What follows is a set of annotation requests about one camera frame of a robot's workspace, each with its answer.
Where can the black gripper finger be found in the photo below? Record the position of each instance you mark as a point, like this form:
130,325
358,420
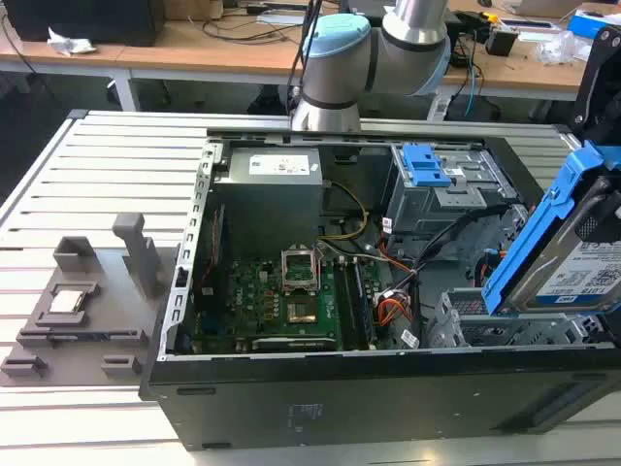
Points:
596,211

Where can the hard disk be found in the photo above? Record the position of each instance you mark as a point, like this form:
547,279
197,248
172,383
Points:
533,242

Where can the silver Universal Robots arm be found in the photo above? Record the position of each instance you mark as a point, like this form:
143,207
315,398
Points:
335,63

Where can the black RAM slot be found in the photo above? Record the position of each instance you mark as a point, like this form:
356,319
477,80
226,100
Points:
364,306
344,306

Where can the clear plastic bag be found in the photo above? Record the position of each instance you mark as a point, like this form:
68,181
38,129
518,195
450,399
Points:
558,48

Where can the blue white cardboard box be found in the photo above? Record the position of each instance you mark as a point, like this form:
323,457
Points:
589,24

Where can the small black device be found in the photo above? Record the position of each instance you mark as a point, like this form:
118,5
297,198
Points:
502,43

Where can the yellow black tool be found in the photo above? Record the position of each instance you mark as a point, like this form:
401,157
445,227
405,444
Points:
490,18

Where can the grey metal drive cage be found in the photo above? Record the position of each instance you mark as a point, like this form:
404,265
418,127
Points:
436,209

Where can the blue plastic bay latch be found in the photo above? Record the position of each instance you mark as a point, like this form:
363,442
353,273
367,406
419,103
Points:
424,165

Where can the thin metal locking lever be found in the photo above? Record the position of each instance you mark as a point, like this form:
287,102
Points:
319,274

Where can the CPU socket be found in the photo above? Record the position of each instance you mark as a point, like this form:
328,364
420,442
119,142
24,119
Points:
302,313

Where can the white flat box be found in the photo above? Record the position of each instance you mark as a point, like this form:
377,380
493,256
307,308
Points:
286,18

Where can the black open PC case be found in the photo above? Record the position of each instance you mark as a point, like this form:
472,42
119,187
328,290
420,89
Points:
339,403

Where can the grey power supply unit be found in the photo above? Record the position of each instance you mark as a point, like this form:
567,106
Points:
271,204

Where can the black graphics card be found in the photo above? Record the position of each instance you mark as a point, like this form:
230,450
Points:
291,344

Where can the green motherboard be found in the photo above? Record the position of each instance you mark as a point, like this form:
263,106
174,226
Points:
242,301

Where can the wooden desk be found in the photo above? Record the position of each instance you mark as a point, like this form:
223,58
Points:
194,53

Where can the grey parts rack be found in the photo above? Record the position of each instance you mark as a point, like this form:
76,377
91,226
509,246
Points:
111,310

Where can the large black box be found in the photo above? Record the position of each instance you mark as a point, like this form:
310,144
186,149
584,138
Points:
82,19

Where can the crumpled white paper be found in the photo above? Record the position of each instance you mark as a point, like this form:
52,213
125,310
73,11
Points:
68,43

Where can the silver CPU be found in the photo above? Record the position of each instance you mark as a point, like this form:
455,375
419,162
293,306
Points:
68,301

